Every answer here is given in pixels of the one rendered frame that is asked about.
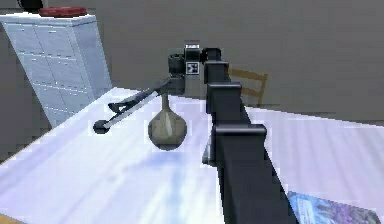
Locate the blue book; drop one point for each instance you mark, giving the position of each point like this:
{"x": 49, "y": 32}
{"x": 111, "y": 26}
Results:
{"x": 328, "y": 210}

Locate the red flat dish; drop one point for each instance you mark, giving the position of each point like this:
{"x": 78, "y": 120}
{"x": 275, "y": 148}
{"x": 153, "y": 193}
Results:
{"x": 62, "y": 11}

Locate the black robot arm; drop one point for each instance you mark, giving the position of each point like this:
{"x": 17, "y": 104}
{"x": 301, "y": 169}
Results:
{"x": 243, "y": 160}

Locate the olive round vase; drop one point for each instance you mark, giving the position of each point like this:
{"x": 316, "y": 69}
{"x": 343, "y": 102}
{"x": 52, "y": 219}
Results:
{"x": 167, "y": 128}

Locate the wooden chair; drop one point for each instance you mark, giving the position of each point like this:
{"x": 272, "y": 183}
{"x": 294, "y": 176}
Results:
{"x": 254, "y": 86}

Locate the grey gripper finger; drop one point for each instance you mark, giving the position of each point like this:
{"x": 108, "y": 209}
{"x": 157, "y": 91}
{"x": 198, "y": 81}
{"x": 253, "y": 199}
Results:
{"x": 128, "y": 113}
{"x": 140, "y": 95}

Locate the white chest of drawers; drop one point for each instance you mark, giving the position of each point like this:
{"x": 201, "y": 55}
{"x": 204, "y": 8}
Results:
{"x": 60, "y": 66}

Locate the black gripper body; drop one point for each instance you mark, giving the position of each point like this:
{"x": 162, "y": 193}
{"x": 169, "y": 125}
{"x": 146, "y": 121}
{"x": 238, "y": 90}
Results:
{"x": 176, "y": 66}

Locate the black round object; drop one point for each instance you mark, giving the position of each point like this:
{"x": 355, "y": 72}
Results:
{"x": 30, "y": 5}

